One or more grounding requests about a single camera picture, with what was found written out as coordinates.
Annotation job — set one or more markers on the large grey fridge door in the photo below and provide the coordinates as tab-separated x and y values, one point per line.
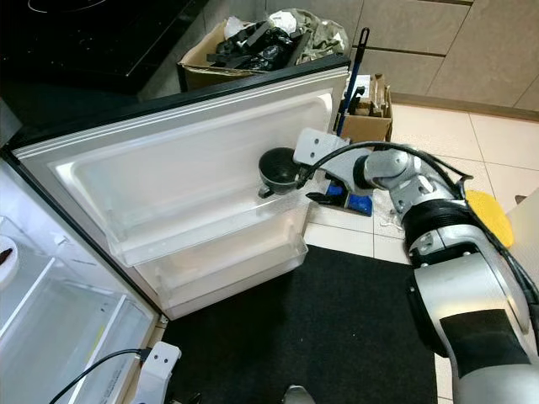
177	177

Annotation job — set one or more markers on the small cardboard box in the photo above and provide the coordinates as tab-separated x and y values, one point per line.
366	126

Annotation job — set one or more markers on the dark blue cup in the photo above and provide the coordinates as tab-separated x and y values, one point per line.
278	172

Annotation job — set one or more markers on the blue black flat item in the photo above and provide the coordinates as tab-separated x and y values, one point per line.
358	204

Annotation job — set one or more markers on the crumpled grey bag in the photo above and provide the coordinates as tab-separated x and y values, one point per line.
320	34

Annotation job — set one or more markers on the brown sausage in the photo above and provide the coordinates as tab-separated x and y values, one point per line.
5	254

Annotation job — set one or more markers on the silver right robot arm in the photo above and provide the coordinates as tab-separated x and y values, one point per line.
463	278

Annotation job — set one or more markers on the white plate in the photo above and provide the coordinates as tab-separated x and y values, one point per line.
10	273

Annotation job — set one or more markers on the black floor mat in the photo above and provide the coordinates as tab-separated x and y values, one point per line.
303	337

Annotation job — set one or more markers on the black plastic trash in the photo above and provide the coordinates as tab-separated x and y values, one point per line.
253	50

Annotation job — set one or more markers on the brown cardboard box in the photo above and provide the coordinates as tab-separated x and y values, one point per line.
195	71

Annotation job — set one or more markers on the beige kitchen cabinet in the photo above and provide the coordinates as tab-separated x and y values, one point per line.
455	42

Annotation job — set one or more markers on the grey robot leg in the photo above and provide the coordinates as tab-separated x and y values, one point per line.
296	396

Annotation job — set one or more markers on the clear fridge door shelf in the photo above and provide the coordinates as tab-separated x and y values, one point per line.
219	286
202	244

